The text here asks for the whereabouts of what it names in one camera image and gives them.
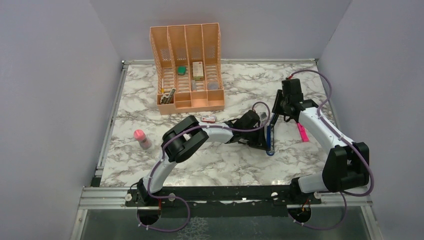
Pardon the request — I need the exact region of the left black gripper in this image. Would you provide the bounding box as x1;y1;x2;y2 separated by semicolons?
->
241;124;268;151

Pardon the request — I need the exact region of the blue stapler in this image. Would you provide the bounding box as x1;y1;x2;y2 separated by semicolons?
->
266;113;279;156

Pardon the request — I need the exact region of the red white staple box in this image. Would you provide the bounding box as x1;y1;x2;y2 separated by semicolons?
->
201;114;216;123

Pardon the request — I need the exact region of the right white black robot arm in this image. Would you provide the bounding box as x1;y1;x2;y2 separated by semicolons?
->
272;78;370;204

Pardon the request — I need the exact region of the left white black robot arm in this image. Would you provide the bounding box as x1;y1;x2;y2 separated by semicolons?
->
137;110;270;206

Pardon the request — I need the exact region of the pink highlighter marker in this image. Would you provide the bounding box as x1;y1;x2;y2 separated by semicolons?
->
297;123;310;142

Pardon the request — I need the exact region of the clear round lid in organizer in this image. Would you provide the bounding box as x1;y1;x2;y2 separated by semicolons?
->
207;81;220;91

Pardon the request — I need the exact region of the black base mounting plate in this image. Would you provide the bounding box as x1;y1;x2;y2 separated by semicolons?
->
124;185;321;218

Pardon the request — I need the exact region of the white green box in organizer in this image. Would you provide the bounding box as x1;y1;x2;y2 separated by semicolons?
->
192;61;205;81

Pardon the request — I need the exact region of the black white item in organizer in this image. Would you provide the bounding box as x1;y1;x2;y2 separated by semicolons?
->
160;88;177;105

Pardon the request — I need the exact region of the green object in organizer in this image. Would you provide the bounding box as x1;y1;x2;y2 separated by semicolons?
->
176;65;188;76

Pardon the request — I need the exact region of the orange plastic desk organizer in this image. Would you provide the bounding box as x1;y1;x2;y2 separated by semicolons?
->
149;23;225;115

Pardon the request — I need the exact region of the pink round cap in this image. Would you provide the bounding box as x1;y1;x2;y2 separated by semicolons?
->
133;129;152;150

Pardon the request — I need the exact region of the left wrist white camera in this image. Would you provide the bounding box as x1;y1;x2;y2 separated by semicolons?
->
258;112;268;123

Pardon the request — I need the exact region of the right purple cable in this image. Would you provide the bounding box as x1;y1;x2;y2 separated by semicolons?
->
286;69;376;231

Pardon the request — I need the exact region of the purple cable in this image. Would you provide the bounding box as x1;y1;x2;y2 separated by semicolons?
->
136;101;272;233
286;69;376;231

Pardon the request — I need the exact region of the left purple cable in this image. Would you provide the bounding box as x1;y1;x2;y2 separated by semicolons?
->
136;101;272;233

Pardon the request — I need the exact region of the aluminium frame rail front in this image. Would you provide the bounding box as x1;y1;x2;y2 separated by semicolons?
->
78;187;373;210

